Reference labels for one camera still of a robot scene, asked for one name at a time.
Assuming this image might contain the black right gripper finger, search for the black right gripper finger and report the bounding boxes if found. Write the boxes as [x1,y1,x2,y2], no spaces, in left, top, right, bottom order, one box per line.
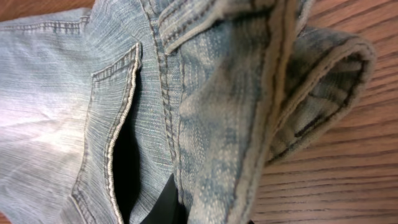
[141,174,187,224]

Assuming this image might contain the light blue denim shorts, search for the light blue denim shorts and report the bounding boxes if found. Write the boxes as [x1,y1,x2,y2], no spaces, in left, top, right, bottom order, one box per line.
[1,0,376,223]

